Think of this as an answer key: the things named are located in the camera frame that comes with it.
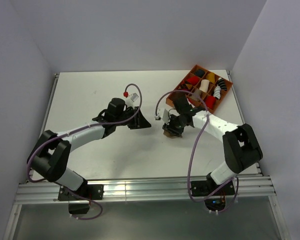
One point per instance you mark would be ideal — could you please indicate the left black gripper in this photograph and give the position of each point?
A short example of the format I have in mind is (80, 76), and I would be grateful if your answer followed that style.
(139, 122)

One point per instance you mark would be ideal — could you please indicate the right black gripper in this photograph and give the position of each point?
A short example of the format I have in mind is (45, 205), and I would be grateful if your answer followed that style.
(169, 126)

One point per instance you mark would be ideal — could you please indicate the tan brown sock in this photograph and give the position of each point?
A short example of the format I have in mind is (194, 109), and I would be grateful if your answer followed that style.
(172, 136)

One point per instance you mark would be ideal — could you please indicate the red white striped sock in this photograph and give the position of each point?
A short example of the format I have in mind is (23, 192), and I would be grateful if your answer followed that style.
(191, 101)

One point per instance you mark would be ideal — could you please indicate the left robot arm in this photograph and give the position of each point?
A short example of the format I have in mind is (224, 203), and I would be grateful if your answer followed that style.
(50, 154)

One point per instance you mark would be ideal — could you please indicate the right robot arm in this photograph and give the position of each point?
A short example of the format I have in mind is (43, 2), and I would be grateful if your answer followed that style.
(216, 127)

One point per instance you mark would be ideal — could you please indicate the grey brown rolled sock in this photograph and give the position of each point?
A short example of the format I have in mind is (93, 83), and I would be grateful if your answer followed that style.
(196, 94)

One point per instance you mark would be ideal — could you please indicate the argyle patterned rolled sock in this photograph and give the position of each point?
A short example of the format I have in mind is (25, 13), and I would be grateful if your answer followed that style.
(185, 87)

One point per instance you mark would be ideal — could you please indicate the red rolled sock lower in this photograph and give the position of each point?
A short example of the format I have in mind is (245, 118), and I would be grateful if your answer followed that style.
(210, 101)

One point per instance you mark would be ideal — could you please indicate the red rolled sock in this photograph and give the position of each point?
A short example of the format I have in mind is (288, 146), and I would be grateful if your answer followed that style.
(210, 101)
(193, 80)

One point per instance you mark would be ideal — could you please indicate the red rolled sock upper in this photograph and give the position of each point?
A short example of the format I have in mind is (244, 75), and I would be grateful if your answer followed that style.
(193, 80)

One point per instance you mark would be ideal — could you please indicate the cream rolled sock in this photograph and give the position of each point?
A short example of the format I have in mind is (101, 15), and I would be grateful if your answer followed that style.
(204, 85)

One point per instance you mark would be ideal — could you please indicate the orange divided sock tray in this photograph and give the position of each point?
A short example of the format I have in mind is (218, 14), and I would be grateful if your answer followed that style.
(174, 95)

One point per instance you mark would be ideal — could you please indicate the white grey striped sock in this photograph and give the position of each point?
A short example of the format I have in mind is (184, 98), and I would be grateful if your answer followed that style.
(217, 92)

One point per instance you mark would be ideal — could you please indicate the dark teal rolled sock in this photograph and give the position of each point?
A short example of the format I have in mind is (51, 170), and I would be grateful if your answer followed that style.
(199, 73)

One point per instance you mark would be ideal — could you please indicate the yellow rolled sock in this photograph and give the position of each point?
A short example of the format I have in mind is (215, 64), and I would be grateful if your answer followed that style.
(211, 77)

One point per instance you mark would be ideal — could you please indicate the black white striped sock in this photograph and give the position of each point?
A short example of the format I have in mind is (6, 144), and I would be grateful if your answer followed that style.
(222, 84)

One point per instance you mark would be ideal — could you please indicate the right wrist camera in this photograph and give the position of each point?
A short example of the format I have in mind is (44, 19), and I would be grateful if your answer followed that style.
(163, 115)

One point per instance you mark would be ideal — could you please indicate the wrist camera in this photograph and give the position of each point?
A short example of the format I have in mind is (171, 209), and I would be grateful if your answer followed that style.
(163, 115)
(130, 98)

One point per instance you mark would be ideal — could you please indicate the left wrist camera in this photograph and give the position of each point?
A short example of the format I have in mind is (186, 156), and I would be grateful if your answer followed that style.
(130, 98)

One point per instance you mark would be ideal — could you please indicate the right aluminium side rail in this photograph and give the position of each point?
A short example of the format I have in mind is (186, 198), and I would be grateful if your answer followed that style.
(245, 122)

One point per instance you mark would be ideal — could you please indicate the aluminium side rail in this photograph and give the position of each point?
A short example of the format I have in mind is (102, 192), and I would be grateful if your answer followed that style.
(245, 122)
(29, 172)

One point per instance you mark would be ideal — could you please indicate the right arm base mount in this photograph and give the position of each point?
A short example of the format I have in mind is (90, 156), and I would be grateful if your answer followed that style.
(216, 198)

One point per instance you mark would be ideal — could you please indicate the left aluminium side rail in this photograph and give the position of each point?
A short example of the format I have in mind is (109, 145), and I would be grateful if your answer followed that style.
(29, 172)

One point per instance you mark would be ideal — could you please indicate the aluminium front rail frame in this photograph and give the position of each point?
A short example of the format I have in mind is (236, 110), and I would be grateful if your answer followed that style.
(135, 190)

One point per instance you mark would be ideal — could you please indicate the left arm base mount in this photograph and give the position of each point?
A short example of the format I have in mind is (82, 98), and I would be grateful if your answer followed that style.
(81, 201)

